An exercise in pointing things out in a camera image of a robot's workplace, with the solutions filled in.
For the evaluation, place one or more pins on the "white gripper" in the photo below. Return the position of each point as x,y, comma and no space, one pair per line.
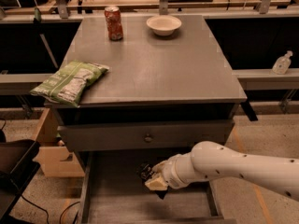
168,172

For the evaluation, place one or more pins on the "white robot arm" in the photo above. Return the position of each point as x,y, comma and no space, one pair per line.
209,161

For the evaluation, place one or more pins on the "grey top drawer with knob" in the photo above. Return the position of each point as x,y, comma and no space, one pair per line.
119,136

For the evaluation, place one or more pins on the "open grey middle drawer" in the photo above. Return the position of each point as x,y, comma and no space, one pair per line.
113,193

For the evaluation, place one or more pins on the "grey wooden drawer cabinet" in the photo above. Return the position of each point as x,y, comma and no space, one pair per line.
183,77

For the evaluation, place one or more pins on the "light wooden crate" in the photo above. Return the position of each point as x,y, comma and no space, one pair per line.
53,156

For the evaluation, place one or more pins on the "green chip bag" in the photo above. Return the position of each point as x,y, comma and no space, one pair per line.
68,83

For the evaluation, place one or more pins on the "black tray on left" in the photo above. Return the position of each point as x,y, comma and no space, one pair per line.
17,168

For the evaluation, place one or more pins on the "white ceramic bowl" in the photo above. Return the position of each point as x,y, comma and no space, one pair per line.
163,25

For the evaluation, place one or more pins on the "clear soap dispenser bottle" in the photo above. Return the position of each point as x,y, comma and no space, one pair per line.
282,63

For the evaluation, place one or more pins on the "red soda can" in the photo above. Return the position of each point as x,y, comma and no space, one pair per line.
113,19

